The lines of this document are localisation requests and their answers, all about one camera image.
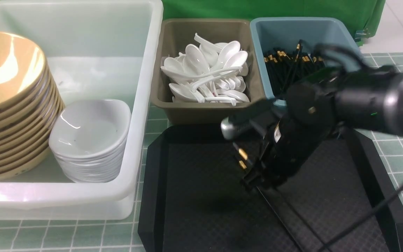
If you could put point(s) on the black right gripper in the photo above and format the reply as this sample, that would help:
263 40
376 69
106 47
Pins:
289 138

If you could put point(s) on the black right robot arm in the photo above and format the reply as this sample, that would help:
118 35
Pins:
369 101

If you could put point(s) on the bundle of black chopsticks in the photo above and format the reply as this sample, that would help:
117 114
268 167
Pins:
285 67

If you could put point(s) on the blue plastic chopstick bin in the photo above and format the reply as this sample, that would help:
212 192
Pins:
285 32

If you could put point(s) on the pile of white spoons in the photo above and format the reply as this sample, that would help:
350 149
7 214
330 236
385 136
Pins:
208 73

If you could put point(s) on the green backdrop cloth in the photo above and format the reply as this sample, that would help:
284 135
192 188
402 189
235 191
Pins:
275 10

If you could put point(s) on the black plastic serving tray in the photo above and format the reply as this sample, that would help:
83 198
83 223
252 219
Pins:
193 201

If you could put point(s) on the olive plastic spoon bin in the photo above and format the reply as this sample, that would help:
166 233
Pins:
175 35

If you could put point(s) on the large white plastic tub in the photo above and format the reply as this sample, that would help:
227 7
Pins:
45 192

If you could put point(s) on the stack of white dishes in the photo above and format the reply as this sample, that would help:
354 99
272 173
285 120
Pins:
89 137

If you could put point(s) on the stack of tan bowls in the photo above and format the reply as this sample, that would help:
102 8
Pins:
30 104

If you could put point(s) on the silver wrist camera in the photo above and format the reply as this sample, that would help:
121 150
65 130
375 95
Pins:
236 126

